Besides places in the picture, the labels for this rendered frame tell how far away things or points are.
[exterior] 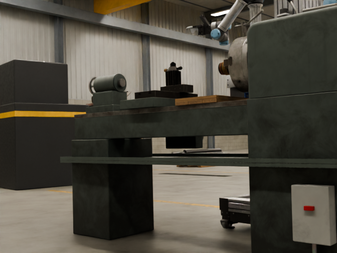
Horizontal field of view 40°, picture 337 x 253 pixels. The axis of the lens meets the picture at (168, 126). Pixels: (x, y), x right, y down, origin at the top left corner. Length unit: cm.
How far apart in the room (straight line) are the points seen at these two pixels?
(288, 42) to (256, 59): 19
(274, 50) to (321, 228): 87
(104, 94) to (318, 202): 180
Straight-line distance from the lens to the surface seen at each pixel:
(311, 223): 223
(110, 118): 320
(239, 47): 259
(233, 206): 340
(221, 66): 277
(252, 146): 242
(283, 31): 238
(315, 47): 230
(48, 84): 764
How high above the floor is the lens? 66
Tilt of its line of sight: 2 degrees up
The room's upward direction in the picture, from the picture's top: 1 degrees counter-clockwise
